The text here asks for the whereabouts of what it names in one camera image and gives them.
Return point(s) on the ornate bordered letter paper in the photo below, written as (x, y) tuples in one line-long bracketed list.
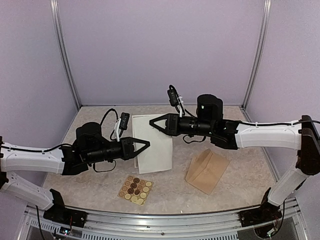
[(158, 156)]

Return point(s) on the left aluminium frame post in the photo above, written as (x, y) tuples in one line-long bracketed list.
[(63, 53)]

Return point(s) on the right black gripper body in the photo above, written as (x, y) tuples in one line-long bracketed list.
[(174, 127)]

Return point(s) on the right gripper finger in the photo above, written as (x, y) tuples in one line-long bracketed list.
[(160, 129), (158, 120)]

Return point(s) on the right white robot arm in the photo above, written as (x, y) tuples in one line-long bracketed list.
[(300, 135)]

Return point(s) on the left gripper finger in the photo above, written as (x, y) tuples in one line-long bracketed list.
[(136, 141), (138, 150)]

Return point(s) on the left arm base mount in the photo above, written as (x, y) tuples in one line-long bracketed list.
[(59, 213)]

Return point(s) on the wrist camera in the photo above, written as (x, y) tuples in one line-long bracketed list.
[(121, 125), (176, 101)]

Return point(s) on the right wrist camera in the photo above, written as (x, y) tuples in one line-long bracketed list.
[(176, 101)]

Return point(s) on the front aluminium rail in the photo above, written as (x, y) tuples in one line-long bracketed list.
[(221, 225)]

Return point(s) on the aluminium frame post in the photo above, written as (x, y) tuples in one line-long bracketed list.
[(258, 53), (63, 53)]

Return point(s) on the right aluminium frame post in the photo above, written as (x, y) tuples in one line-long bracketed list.
[(258, 53)]

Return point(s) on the brown kraft envelope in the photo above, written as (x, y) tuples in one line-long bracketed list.
[(206, 170)]

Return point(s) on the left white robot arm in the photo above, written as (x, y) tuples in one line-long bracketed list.
[(89, 147)]

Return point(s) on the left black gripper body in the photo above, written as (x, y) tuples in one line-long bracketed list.
[(125, 153)]

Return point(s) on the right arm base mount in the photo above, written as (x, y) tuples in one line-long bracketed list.
[(264, 213)]

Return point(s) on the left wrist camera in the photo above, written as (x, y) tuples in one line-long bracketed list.
[(121, 125)]

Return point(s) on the round sticker sheet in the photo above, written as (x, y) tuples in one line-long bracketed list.
[(135, 190)]

